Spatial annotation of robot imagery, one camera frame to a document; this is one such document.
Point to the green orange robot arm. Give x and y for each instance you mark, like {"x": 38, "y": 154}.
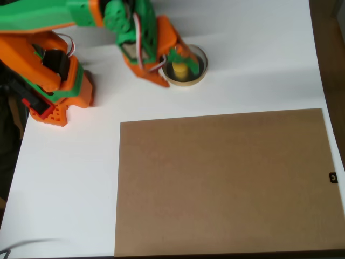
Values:
{"x": 27, "y": 21}

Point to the black red table clamp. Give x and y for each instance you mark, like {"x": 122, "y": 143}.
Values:
{"x": 32, "y": 99}

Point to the round dish dark inside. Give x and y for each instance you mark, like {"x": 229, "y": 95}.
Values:
{"x": 186, "y": 84}

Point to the brown rectangular board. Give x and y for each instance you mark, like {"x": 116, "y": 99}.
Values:
{"x": 221, "y": 183}

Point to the small yellow bottle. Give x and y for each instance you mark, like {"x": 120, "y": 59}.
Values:
{"x": 180, "y": 71}

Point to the small black tag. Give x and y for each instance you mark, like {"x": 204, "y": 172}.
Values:
{"x": 333, "y": 178}

